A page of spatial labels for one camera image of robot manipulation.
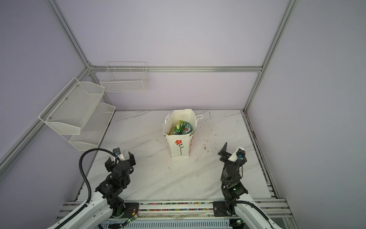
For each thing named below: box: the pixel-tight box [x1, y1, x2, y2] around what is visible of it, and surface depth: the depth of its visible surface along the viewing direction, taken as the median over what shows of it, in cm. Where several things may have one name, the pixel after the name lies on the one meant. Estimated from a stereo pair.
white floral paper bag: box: [162, 108, 204, 158], surface depth 88 cm
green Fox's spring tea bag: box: [172, 120, 192, 136], surface depth 90 cm
